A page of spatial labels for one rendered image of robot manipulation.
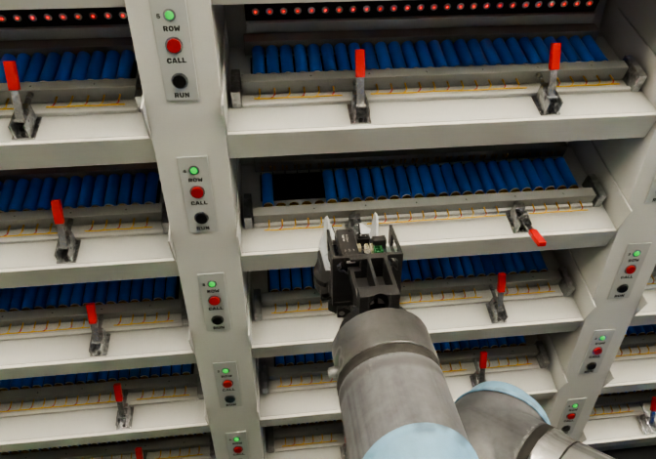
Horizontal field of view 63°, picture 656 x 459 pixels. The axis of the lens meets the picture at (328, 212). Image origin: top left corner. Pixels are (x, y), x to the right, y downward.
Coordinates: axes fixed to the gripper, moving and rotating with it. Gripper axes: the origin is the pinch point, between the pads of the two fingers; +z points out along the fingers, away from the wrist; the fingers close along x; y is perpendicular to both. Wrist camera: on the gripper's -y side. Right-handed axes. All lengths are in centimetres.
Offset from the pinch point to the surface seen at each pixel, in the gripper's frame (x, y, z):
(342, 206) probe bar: -1.7, -5.5, 16.3
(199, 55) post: 16.5, 20.6, 10.3
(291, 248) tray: 6.7, -9.7, 11.8
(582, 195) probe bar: -41.3, -5.9, 15.3
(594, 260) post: -46, -18, 14
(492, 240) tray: -25.1, -10.5, 11.0
